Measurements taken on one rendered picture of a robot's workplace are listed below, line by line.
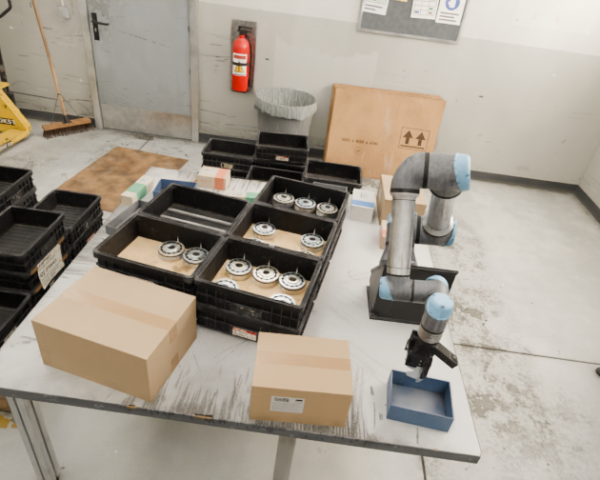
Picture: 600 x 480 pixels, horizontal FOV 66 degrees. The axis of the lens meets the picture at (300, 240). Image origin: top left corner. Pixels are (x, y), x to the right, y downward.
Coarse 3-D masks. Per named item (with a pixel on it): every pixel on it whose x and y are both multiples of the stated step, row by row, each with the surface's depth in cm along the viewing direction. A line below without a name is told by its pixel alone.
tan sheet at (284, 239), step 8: (248, 232) 207; (280, 232) 209; (288, 232) 210; (264, 240) 203; (272, 240) 204; (280, 240) 204; (288, 240) 205; (296, 240) 206; (288, 248) 200; (296, 248) 201
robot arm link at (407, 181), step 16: (416, 160) 145; (400, 176) 147; (416, 176) 145; (400, 192) 147; (416, 192) 147; (400, 208) 148; (400, 224) 148; (400, 240) 149; (400, 256) 149; (400, 272) 149; (384, 288) 150; (400, 288) 149
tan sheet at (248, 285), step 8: (224, 264) 186; (224, 272) 182; (216, 280) 177; (232, 280) 178; (248, 280) 180; (240, 288) 175; (248, 288) 176; (256, 288) 176; (264, 288) 177; (272, 288) 177; (296, 296) 175; (296, 304) 171
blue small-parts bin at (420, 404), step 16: (400, 384) 161; (416, 384) 160; (432, 384) 159; (448, 384) 157; (400, 400) 156; (416, 400) 157; (432, 400) 158; (448, 400) 154; (400, 416) 148; (416, 416) 147; (432, 416) 146; (448, 416) 151
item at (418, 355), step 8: (416, 336) 147; (408, 344) 152; (416, 344) 148; (424, 344) 145; (432, 344) 145; (408, 352) 150; (416, 352) 150; (424, 352) 150; (408, 360) 152; (416, 360) 150; (424, 360) 149
